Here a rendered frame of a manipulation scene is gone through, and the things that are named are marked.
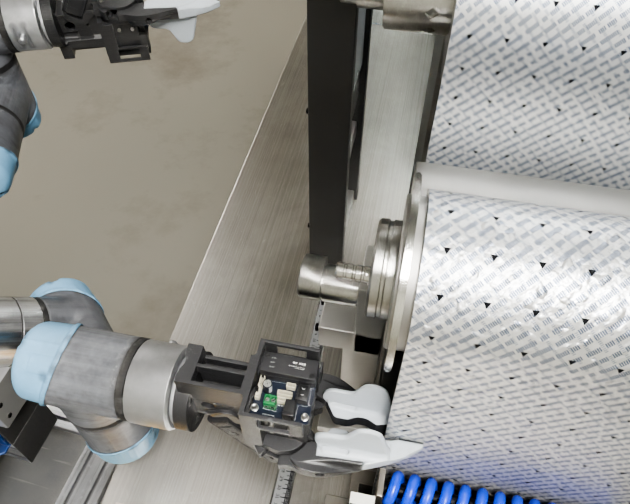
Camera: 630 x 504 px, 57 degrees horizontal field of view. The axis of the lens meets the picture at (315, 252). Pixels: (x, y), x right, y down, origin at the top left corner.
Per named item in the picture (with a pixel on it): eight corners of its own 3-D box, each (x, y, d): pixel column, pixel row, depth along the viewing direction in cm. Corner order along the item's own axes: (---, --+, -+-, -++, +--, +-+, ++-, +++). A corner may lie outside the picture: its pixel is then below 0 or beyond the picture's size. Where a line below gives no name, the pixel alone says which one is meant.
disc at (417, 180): (399, 255, 53) (422, 128, 42) (404, 256, 53) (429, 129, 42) (377, 405, 44) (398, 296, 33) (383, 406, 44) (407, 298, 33)
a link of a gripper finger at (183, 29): (223, 33, 77) (153, 33, 77) (218, -7, 72) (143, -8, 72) (222, 49, 76) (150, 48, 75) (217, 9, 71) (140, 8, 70)
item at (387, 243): (364, 302, 39) (363, 326, 46) (394, 307, 38) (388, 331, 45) (381, 200, 41) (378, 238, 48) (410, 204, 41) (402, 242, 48)
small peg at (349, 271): (334, 275, 45) (334, 280, 46) (370, 281, 44) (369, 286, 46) (337, 258, 45) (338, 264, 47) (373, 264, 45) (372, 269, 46)
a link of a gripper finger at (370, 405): (432, 416, 47) (319, 396, 48) (421, 444, 52) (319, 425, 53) (434, 381, 49) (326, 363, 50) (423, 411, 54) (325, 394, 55)
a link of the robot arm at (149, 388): (135, 436, 53) (167, 358, 58) (183, 445, 53) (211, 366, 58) (114, 399, 48) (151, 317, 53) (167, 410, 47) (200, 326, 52)
